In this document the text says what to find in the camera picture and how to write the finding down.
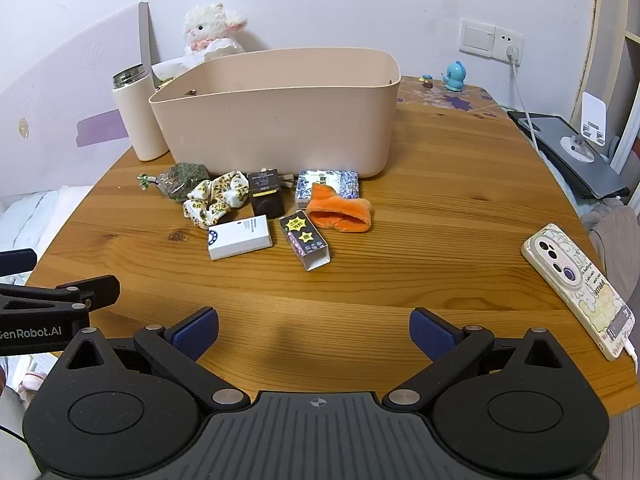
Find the light wooden shelf unit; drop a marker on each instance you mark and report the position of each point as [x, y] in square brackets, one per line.
[627, 85]

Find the lilac bed headboard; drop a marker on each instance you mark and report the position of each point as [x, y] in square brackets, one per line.
[60, 75]

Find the white phone stand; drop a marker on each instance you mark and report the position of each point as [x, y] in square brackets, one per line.
[593, 112]

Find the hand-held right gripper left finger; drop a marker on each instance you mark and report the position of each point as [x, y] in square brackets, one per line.
[196, 332]

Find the black box with yellow stars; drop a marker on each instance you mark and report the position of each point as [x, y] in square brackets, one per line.
[302, 237]

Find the grey cloth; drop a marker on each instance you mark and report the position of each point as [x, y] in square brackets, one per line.
[617, 230]

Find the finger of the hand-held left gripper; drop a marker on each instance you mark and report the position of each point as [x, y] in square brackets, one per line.
[17, 261]
[97, 292]

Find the wooden clothespin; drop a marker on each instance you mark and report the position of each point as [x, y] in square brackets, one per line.
[288, 180]

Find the blue toy figurine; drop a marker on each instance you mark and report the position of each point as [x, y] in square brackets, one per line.
[455, 76]

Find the white carton box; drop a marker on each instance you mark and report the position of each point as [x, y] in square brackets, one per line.
[240, 237]

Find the beige plastic storage bin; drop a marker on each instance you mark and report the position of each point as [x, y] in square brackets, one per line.
[275, 125]

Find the white plush lamb toy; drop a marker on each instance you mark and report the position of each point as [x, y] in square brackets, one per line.
[210, 25]

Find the grey laptop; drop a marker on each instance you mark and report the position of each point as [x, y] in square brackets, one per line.
[570, 167]

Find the gold foil packet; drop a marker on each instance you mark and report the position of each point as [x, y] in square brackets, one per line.
[166, 80]

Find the black box with yellow label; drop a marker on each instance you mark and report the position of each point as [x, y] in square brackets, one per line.
[266, 192]

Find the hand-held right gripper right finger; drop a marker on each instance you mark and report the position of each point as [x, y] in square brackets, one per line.
[431, 332]

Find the purple tape patch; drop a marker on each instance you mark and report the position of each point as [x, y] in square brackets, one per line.
[102, 127]

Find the white tissue paper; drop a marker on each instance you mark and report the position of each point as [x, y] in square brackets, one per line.
[172, 67]

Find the white thermos bottle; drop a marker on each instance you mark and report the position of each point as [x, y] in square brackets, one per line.
[141, 120]

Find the blue white patterned packet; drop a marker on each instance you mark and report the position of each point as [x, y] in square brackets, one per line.
[345, 182]

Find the orange fleece sock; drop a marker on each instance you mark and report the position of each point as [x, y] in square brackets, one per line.
[340, 210]

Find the phone in cream case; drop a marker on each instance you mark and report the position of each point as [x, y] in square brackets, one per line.
[575, 285]

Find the pale blue cloth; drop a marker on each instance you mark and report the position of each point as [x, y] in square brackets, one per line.
[562, 185]

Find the purple patterned table mat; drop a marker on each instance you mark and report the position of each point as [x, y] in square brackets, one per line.
[450, 100]

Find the small mushroom figurine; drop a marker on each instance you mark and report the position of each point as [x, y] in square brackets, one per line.
[426, 81]

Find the green dried plant packet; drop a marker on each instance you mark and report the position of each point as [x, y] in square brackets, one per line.
[182, 180]

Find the white wall socket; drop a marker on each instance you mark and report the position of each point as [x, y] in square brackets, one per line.
[509, 42]

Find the white wall switch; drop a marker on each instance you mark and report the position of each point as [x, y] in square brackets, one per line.
[476, 36]

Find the floral fabric scrunchie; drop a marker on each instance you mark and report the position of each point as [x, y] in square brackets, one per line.
[215, 197]

